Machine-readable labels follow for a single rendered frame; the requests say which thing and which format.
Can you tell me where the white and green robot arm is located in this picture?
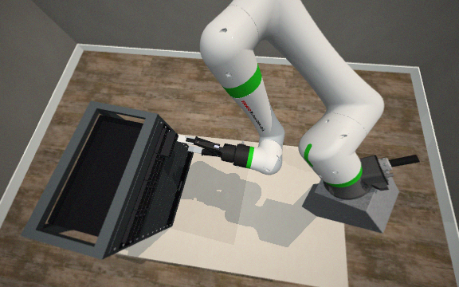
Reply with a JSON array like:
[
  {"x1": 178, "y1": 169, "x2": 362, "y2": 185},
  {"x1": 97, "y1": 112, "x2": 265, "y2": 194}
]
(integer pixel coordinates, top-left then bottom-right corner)
[{"x1": 200, "y1": 0, "x2": 420, "y2": 200}]

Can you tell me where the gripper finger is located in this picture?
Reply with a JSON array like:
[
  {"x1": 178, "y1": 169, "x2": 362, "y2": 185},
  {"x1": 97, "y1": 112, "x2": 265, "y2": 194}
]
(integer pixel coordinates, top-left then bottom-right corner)
[
  {"x1": 177, "y1": 135, "x2": 220, "y2": 155},
  {"x1": 188, "y1": 145, "x2": 221, "y2": 158}
]

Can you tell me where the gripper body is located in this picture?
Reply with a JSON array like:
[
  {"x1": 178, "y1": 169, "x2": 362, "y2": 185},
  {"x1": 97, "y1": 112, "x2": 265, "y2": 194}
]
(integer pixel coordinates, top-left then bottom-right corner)
[{"x1": 211, "y1": 143, "x2": 236, "y2": 163}]

